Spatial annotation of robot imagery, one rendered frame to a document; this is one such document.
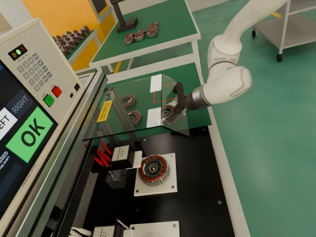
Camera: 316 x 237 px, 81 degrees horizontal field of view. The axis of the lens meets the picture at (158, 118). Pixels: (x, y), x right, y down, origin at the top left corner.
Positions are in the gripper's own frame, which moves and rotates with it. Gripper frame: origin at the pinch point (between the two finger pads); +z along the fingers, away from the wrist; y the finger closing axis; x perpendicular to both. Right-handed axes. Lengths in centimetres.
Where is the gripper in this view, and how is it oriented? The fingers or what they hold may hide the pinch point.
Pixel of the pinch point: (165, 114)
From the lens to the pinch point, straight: 90.7
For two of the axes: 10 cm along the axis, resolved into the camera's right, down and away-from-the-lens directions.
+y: 3.8, -7.0, 6.1
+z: -6.3, 2.9, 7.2
